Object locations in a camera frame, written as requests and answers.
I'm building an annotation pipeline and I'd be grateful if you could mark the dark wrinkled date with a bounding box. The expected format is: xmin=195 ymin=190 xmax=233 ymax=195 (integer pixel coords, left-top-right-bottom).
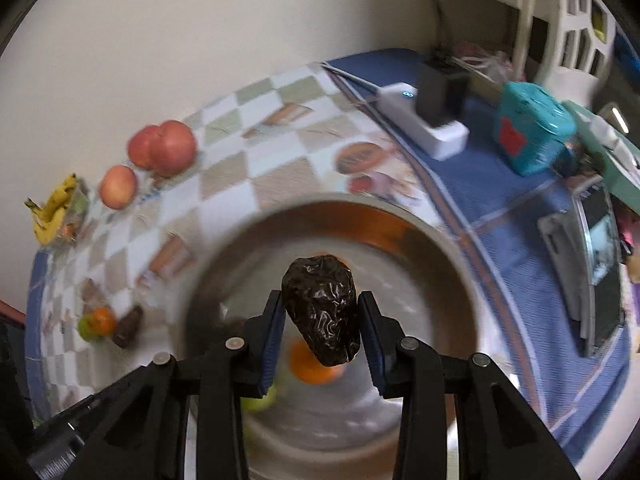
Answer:
xmin=281 ymin=254 xmax=362 ymax=367
xmin=112 ymin=305 xmax=144 ymax=349

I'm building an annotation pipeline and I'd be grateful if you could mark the teal tin with red patch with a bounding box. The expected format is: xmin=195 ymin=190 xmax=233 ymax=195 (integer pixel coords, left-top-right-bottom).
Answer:
xmin=492 ymin=81 xmax=577 ymax=177

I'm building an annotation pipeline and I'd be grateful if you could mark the round metal plate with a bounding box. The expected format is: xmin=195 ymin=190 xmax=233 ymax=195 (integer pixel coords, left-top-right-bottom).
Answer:
xmin=185 ymin=194 xmax=493 ymax=480

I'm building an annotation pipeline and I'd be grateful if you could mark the black power adapter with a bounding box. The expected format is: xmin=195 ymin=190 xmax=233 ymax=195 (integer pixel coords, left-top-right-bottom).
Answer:
xmin=415 ymin=47 xmax=471 ymax=128

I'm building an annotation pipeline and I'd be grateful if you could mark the white power strip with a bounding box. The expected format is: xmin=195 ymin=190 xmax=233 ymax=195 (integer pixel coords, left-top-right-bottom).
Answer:
xmin=377 ymin=82 xmax=471 ymax=162

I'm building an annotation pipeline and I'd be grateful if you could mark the pale green box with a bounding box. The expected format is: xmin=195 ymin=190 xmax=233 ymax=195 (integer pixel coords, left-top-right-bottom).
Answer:
xmin=565 ymin=100 xmax=640 ymax=207

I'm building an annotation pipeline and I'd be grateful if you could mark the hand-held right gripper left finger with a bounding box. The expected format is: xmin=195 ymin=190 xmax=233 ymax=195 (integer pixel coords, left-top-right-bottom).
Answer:
xmin=65 ymin=289 xmax=287 ymax=480

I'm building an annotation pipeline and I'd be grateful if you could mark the red apple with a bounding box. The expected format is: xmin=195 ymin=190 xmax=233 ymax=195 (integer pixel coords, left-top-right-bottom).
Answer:
xmin=98 ymin=165 xmax=138 ymax=210
xmin=149 ymin=120 xmax=197 ymax=178
xmin=127 ymin=125 xmax=163 ymax=170

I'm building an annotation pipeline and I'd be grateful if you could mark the orange tangerine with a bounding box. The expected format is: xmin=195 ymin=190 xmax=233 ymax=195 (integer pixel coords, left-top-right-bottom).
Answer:
xmin=90 ymin=307 xmax=117 ymax=337
xmin=289 ymin=337 xmax=346 ymax=385

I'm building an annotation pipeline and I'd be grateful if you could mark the white plastic lattice basket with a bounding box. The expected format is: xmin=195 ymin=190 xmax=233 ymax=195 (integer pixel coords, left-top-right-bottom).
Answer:
xmin=515 ymin=0 xmax=622 ymax=92

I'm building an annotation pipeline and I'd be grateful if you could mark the clear plastic container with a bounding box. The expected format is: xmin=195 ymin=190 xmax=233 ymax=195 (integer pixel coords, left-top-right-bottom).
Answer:
xmin=55 ymin=189 xmax=92 ymax=244

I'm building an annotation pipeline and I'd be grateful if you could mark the yellow banana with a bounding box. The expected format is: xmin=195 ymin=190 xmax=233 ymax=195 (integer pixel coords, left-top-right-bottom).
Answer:
xmin=25 ymin=199 xmax=68 ymax=246
xmin=42 ymin=173 xmax=80 ymax=221

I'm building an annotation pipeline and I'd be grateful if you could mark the green jujube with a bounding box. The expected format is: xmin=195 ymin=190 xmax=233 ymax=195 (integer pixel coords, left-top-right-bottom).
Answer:
xmin=77 ymin=316 xmax=100 ymax=343
xmin=241 ymin=381 xmax=279 ymax=414

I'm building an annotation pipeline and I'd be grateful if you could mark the pink plastic bag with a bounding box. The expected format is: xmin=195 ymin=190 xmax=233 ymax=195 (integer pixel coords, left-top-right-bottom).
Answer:
xmin=452 ymin=42 xmax=516 ymax=82

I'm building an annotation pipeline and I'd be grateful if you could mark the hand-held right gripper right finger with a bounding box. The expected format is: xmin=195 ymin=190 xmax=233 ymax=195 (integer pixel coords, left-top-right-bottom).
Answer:
xmin=357 ymin=291 xmax=583 ymax=480

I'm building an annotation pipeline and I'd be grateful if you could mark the grey power cable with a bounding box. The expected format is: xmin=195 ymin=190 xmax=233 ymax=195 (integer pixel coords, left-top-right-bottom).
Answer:
xmin=417 ymin=0 xmax=453 ymax=56

